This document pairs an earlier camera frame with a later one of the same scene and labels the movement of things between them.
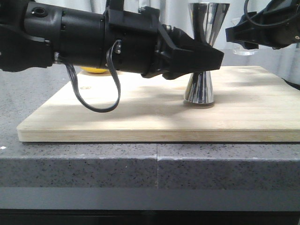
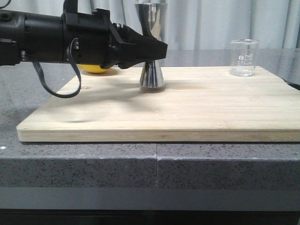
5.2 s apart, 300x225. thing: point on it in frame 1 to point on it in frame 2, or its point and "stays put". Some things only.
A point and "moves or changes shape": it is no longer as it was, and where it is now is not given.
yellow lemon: (97, 70) stays put
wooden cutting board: (251, 104) stays put
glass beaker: (238, 49) moves or changes shape
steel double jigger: (206, 18) moves or changes shape
